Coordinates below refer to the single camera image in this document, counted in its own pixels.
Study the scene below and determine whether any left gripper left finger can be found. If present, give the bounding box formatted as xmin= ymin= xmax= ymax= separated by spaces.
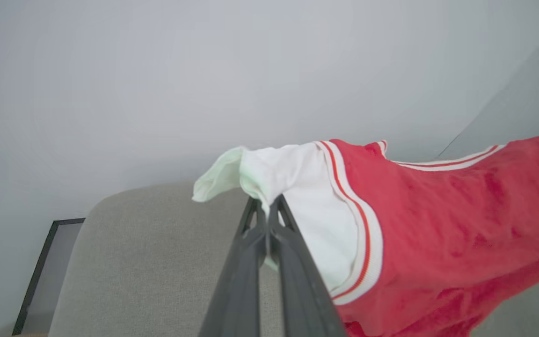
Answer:
xmin=198 ymin=197 xmax=268 ymax=337

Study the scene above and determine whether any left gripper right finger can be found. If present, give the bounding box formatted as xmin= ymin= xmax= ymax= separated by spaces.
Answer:
xmin=268 ymin=194 xmax=347 ymax=337

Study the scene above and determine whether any red and white garment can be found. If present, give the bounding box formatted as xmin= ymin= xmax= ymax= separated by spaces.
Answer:
xmin=192 ymin=132 xmax=539 ymax=337

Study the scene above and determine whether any black framed panel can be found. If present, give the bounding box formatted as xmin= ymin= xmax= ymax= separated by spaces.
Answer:
xmin=12 ymin=218 xmax=86 ymax=336

